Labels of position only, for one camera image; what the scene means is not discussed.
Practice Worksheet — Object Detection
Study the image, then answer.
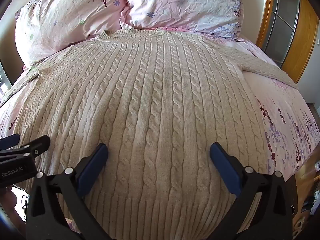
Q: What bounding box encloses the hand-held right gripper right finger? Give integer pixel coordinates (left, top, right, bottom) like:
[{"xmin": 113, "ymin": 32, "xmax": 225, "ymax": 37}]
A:
[{"xmin": 199, "ymin": 142, "xmax": 299, "ymax": 240}]

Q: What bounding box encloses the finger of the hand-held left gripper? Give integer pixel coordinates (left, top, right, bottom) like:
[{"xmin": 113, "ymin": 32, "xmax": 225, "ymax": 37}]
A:
[
  {"xmin": 0, "ymin": 135, "xmax": 51, "ymax": 161},
  {"xmin": 0, "ymin": 133, "xmax": 21, "ymax": 147}
]

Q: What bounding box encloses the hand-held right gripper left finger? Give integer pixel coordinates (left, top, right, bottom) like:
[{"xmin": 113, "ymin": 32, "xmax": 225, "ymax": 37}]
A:
[{"xmin": 25, "ymin": 143, "xmax": 118, "ymax": 240}]

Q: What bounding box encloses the beige cable-knit sweater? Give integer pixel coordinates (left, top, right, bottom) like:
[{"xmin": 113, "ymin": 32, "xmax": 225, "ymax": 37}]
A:
[{"xmin": 0, "ymin": 27, "xmax": 299, "ymax": 240}]

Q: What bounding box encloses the pink floral bed sheet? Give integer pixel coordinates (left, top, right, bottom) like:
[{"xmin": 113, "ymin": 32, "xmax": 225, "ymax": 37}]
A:
[{"xmin": 0, "ymin": 31, "xmax": 320, "ymax": 180}]

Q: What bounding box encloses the pink tree print pillow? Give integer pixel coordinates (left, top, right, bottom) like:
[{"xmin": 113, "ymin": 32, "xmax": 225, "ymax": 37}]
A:
[{"xmin": 14, "ymin": 0, "xmax": 129, "ymax": 67}]

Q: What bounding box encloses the pink floral pillow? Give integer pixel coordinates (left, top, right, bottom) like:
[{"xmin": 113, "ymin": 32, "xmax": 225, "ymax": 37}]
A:
[{"xmin": 119, "ymin": 0, "xmax": 244, "ymax": 42}]

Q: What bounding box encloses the wooden frame glass door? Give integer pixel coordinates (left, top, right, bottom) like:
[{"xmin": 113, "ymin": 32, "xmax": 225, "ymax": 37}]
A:
[{"xmin": 256, "ymin": 0, "xmax": 319, "ymax": 84}]

